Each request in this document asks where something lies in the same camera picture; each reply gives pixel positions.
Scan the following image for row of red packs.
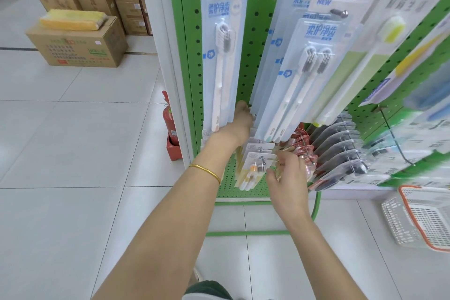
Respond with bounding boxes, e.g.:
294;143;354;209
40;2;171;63
281;127;319;185

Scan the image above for green shorts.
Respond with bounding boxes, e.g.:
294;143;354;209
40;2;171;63
182;280;235;300

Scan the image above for white basket with orange rim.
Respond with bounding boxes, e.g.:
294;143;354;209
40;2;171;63
381;185;450;253

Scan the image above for person's left hand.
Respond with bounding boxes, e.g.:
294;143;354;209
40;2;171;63
210;100;254;149

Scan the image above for row of green-white packs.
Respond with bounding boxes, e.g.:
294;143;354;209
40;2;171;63
364;108;450;188

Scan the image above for red fire extinguisher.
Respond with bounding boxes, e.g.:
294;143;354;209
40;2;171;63
161;90;179;146

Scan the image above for person's right hand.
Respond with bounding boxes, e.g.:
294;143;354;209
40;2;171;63
265;150;312;221

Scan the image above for green-card toothbrush pack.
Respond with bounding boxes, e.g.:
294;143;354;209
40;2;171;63
302;0;438;127

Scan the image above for row of small white packs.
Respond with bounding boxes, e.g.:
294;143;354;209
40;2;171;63
235;135;279;193

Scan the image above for row of twin toothbrush packs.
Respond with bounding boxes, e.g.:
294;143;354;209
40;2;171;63
250;0;374;144

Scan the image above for row of dark grey packs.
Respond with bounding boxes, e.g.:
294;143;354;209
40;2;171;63
308;113;370;193

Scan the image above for blue toothbrush pack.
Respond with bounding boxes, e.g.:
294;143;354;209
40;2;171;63
404;75;450;122

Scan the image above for yellow toothbrush pack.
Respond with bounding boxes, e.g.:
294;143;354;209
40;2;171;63
360;11;450;107

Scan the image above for red extinguisher stand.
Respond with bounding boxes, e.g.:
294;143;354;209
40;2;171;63
166;133;184;162

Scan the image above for green pegboard display rack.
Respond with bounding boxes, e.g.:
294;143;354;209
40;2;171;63
155;0;450;237

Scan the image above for cardboard box with green print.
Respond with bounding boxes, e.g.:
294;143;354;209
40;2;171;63
25;16;129;68

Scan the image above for person's right forearm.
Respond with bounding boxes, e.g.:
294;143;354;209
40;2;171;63
278;209;370;300

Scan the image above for row of white toothbrush packs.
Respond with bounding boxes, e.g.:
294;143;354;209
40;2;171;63
200;0;250;134

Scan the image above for yellow wrapped package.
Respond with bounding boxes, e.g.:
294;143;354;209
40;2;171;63
39;9;108;32

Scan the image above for gold bracelet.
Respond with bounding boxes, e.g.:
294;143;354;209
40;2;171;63
188;164;222;185

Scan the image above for person's left forearm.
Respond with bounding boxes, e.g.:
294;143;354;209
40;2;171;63
91;135;243;300

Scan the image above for black wire hook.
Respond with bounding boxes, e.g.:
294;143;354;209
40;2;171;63
373;106;417;166

